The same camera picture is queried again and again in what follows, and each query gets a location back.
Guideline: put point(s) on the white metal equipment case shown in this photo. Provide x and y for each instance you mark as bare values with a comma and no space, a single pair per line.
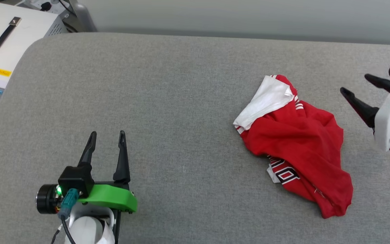
29,34

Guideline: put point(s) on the grey metal stand leg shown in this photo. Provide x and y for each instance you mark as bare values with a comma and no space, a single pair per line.
83,17

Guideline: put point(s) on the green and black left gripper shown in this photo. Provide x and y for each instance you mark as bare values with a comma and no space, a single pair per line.
113,198

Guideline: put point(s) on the red and white jersey shirt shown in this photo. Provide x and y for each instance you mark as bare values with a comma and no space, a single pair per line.
300,142

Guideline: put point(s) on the yellow warning label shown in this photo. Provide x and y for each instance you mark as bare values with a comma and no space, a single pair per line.
2,72

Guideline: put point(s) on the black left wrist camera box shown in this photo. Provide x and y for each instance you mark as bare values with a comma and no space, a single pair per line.
76,179

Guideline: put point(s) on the white power strip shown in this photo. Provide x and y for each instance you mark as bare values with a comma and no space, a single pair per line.
54,6

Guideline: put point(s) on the white paper tag on arm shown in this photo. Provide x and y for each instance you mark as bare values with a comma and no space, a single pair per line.
107,235

